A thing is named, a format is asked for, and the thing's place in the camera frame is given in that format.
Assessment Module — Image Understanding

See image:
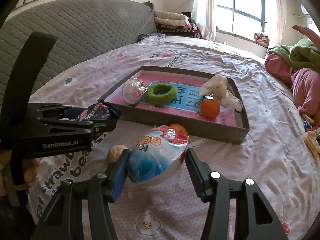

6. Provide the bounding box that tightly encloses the cream folded blanket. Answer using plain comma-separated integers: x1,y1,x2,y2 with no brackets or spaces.
154,10,189,20

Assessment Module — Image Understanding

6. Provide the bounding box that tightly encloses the cream sheer hair scrunchie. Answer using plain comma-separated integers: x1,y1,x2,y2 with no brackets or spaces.
199,74,243,112

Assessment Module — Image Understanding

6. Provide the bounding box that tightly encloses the green blanket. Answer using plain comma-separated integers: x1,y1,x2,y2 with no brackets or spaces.
267,39,320,74

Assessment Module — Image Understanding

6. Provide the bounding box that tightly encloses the red and white toy egg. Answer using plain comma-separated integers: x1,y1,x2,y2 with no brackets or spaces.
122,77,148,105

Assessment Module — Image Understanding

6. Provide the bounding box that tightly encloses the walnut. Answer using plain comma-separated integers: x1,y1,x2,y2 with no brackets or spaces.
107,145,129,165

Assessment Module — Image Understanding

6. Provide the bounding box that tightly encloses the pink quilted mat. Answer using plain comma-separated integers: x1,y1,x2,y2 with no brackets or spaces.
292,25,320,48

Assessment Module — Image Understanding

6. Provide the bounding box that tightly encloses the grey quilted headboard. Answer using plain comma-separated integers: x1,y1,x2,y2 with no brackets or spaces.
0,0,157,110

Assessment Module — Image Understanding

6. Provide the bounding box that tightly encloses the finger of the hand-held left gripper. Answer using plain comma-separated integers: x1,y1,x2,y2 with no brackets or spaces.
27,102,85,122
41,117,118,143

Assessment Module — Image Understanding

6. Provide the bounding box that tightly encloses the floral cloth bundle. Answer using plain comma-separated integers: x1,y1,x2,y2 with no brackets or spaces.
254,32,270,46

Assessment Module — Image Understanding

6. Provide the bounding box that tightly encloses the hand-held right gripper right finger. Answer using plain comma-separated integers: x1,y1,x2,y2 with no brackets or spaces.
185,148,288,240

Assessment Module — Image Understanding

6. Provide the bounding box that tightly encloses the green fuzzy hair scrunchie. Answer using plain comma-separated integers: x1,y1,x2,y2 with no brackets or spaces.
145,84,178,107

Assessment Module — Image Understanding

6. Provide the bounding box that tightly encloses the white curtain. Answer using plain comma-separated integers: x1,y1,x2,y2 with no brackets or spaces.
271,0,288,48
191,0,217,40

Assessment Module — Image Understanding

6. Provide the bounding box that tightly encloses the blue patterned cloth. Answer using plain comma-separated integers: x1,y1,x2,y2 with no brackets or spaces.
138,32,165,42

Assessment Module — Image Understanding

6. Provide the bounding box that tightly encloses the blue and white toy egg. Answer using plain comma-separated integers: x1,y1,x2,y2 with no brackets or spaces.
126,124,189,183

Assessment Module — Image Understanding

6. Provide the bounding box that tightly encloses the pink quilt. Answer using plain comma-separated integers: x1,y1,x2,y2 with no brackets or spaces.
264,52,320,127

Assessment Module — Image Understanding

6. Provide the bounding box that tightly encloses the grey shallow cardboard box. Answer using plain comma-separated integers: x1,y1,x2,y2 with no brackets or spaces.
97,65,250,145

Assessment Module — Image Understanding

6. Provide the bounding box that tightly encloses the blue cookie packet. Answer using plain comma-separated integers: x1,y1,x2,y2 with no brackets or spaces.
75,103,122,122

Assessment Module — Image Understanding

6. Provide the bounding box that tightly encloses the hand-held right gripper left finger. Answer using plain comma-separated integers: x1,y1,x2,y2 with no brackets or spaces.
30,150,130,240

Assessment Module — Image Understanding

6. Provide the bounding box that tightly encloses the pink folded blanket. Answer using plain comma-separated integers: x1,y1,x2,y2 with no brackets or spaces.
155,19,193,28

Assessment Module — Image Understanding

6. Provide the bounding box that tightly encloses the orange mandarin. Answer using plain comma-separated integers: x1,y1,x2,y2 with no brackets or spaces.
169,123,189,137
200,99,221,118

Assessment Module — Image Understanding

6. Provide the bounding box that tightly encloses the black cloth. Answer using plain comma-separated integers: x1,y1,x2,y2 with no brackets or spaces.
181,12,198,24

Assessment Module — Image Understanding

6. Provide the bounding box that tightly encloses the yellow striped cloth item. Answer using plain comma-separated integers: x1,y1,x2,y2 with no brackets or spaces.
304,131,320,160

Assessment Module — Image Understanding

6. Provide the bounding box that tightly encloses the person's left hand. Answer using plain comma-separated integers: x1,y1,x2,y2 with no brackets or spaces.
0,151,41,197

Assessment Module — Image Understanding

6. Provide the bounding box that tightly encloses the black gripper strap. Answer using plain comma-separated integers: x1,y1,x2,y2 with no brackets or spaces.
0,32,59,207

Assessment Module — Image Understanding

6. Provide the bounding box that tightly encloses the window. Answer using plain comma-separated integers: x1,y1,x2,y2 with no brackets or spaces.
216,0,278,39

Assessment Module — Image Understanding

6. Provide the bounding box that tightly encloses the pink book with blue label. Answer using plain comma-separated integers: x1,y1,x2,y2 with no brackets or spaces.
109,72,238,128

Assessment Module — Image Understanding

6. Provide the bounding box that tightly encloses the white air conditioner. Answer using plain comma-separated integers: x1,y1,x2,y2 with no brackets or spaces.
292,4,312,18

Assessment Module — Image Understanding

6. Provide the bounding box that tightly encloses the checkered folded blanket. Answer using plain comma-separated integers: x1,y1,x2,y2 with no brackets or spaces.
156,25,200,38

